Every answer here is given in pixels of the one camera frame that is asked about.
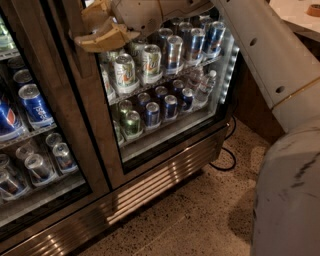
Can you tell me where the glass fridge door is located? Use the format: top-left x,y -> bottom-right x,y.
46,0 -> 268,190
0,0 -> 103,244

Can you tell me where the Red Bull can right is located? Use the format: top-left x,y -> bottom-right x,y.
203,21 -> 226,57

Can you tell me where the blue soda can middle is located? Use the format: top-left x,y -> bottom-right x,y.
163,95 -> 178,119

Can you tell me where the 7up can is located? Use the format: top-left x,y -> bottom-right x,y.
114,53 -> 138,94
139,44 -> 162,84

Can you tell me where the blue soda can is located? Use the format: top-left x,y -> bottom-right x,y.
145,102 -> 160,128
163,95 -> 178,119
181,88 -> 193,111

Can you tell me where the red bull can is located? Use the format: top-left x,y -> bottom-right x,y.
203,21 -> 226,57
165,35 -> 183,74
185,28 -> 205,62

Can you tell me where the brown bowl on counter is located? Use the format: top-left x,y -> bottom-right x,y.
307,4 -> 320,17

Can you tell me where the front 7up can left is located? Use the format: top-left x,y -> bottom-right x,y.
114,53 -> 138,94

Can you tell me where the front Red Bull can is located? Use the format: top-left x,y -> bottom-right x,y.
165,35 -> 183,74

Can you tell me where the front blue Pepsi can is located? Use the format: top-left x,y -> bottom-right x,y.
18,84 -> 54,129

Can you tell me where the clear water bottle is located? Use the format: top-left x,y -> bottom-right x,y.
193,70 -> 217,106

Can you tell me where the large Pepsi can left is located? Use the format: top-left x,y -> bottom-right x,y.
0,92 -> 27,142

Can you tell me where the green soda can front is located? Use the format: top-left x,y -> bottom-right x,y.
122,110 -> 143,139

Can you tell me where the blue soda can right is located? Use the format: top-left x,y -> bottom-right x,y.
181,88 -> 193,111

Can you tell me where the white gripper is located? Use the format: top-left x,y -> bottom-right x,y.
74,0 -> 163,53

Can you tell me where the blue soda can front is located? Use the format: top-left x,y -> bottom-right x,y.
145,102 -> 160,128

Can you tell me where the front 7up can right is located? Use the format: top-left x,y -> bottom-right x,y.
139,44 -> 162,84

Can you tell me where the black power cable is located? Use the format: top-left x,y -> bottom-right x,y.
209,114 -> 238,172

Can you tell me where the silver can lower left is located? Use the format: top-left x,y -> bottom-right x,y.
24,154 -> 57,187

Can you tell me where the silver blue can lower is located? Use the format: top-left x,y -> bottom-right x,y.
52,142 -> 78,173

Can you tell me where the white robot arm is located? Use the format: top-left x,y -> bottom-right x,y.
75,0 -> 320,256

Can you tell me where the steel fridge base grille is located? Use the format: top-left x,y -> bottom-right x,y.
0,125 -> 228,256

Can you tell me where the Red Bull can middle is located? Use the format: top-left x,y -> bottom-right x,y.
185,28 -> 205,62

